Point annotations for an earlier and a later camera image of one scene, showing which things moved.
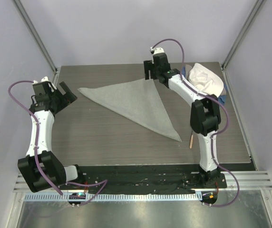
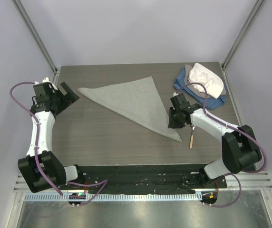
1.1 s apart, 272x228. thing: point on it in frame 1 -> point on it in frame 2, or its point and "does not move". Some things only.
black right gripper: x=149 y=65 -> x=172 y=124
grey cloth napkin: x=139 y=100 does not move
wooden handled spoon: x=191 y=141 does not move
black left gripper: x=69 y=98 does not move
